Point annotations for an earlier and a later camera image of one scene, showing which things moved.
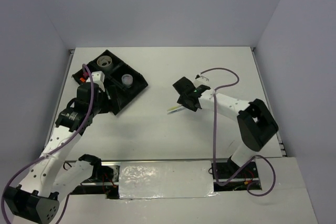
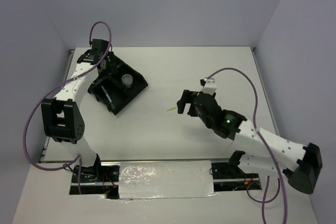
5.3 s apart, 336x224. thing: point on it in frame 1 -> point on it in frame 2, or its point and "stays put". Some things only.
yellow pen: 174,107 stays put
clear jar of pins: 127,80 stays put
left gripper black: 110,104 -> 111,67
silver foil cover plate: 165,179 stays put
